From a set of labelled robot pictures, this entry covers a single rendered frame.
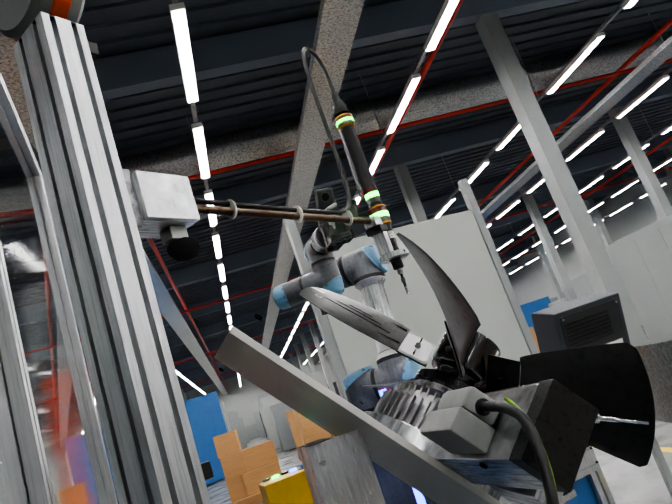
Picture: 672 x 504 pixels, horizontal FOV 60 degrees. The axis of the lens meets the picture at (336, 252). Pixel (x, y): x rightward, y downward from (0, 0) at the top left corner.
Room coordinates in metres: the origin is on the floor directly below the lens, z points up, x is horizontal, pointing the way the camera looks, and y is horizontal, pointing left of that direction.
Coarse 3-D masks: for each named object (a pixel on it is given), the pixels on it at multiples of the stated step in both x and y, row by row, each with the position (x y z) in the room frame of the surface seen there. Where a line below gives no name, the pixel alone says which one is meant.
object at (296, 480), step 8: (288, 472) 1.56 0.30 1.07; (296, 472) 1.49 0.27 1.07; (304, 472) 1.49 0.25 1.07; (272, 480) 1.50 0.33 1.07; (280, 480) 1.47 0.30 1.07; (288, 480) 1.47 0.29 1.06; (296, 480) 1.48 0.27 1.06; (304, 480) 1.48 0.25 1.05; (264, 488) 1.46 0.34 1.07; (272, 488) 1.46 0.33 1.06; (280, 488) 1.46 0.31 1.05; (288, 488) 1.47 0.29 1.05; (296, 488) 1.48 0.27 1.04; (304, 488) 1.48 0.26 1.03; (264, 496) 1.49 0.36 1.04; (272, 496) 1.45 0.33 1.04; (280, 496) 1.46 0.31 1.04; (288, 496) 1.47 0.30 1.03; (296, 496) 1.47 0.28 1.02; (304, 496) 1.48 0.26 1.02
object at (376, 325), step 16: (304, 288) 1.20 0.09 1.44; (320, 288) 1.28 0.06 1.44; (320, 304) 1.16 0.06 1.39; (336, 304) 1.20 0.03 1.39; (352, 304) 1.24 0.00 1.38; (352, 320) 1.17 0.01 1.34; (368, 320) 1.20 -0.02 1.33; (384, 320) 1.24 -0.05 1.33; (368, 336) 1.16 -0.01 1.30; (384, 336) 1.18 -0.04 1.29; (400, 336) 1.21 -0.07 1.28
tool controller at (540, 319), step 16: (560, 304) 1.89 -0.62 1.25; (576, 304) 1.84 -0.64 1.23; (592, 304) 1.83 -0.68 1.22; (608, 304) 1.85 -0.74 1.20; (544, 320) 1.82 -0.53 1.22; (560, 320) 1.78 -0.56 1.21; (576, 320) 1.80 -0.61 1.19; (592, 320) 1.83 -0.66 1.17; (608, 320) 1.86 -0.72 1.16; (624, 320) 1.89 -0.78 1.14; (544, 336) 1.85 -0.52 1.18; (560, 336) 1.79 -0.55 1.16; (576, 336) 1.81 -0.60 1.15; (592, 336) 1.83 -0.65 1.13; (608, 336) 1.86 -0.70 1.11; (624, 336) 1.89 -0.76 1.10
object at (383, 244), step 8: (376, 216) 1.25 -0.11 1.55; (368, 224) 1.25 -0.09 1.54; (376, 224) 1.24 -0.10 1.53; (384, 224) 1.26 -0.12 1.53; (368, 232) 1.26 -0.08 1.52; (376, 232) 1.25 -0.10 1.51; (384, 232) 1.26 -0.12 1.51; (376, 240) 1.27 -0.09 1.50; (384, 240) 1.26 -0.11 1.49; (384, 248) 1.26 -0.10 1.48; (392, 248) 1.27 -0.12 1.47; (384, 256) 1.27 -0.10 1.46; (392, 256) 1.26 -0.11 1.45; (384, 264) 1.32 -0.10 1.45
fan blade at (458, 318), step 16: (416, 256) 0.98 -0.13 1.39; (432, 272) 0.95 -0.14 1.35; (432, 288) 1.05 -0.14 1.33; (448, 288) 0.91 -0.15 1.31; (448, 304) 0.97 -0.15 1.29; (464, 304) 0.88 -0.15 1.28; (448, 320) 1.06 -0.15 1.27; (464, 320) 0.92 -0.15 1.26; (464, 336) 0.96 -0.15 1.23; (464, 352) 1.01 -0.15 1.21
